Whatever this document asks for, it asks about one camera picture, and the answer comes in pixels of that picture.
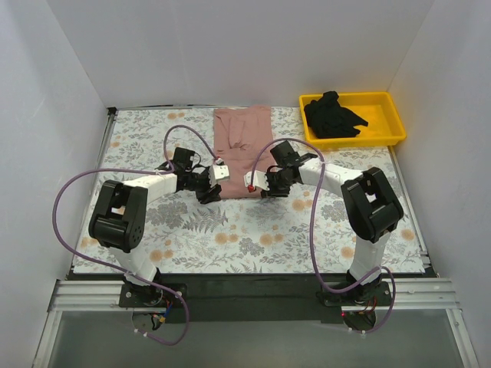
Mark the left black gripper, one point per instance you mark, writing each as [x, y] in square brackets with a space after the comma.
[209, 190]

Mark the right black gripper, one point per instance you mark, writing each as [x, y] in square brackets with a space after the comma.
[269, 191]

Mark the pink t shirt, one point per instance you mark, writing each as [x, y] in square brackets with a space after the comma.
[239, 135]

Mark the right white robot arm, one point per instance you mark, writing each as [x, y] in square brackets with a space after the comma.
[371, 205]

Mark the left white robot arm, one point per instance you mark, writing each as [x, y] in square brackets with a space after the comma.
[119, 216]

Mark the floral table mat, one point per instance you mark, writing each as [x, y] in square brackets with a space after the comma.
[231, 236]

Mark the black t shirt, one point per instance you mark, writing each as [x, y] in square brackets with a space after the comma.
[329, 120]

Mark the yellow plastic bin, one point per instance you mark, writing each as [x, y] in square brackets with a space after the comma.
[385, 127]

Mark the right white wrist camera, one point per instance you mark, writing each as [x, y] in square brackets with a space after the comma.
[257, 180]

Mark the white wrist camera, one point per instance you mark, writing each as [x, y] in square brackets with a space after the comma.
[257, 180]
[218, 172]

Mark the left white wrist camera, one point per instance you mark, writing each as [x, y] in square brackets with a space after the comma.
[218, 172]

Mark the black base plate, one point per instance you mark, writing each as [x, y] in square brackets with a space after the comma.
[250, 297]

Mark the aluminium frame rail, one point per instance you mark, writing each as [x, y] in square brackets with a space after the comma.
[422, 327]

